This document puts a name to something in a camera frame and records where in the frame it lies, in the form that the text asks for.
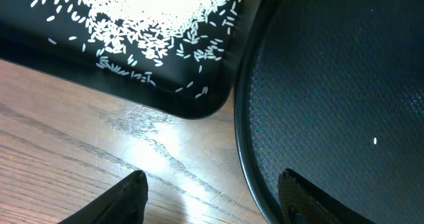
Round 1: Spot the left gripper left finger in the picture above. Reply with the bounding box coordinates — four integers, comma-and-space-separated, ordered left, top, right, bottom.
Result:
60, 170, 148, 224

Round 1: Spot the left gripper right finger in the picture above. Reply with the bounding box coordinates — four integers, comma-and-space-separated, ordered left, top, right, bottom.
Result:
278, 169, 373, 224

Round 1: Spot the round black serving tray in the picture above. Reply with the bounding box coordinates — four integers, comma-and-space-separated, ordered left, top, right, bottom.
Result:
235, 0, 423, 223

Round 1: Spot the black rectangular tray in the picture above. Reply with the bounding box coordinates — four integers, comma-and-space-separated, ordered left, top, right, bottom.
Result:
1, 0, 263, 119

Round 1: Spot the pile of white rice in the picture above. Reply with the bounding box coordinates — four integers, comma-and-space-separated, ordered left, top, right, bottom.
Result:
26, 0, 248, 99

